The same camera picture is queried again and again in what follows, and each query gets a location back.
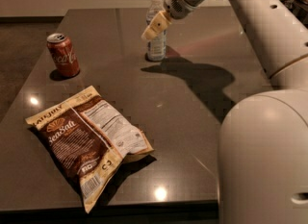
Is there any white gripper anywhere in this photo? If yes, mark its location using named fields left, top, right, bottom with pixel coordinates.
left=141, top=0, right=203, bottom=41

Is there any clear blue plastic water bottle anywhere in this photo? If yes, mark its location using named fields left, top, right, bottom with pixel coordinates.
left=146, top=0, right=167, bottom=62

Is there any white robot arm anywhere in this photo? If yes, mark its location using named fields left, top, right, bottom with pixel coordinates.
left=142, top=0, right=308, bottom=224

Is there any red cola can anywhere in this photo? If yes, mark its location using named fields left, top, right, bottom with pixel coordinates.
left=47, top=33, right=80, bottom=78

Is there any brown sea salt chip bag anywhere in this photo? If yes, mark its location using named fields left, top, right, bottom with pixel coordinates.
left=26, top=87, right=153, bottom=212

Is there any black mesh basket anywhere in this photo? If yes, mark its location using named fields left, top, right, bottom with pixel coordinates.
left=279, top=0, right=308, bottom=24

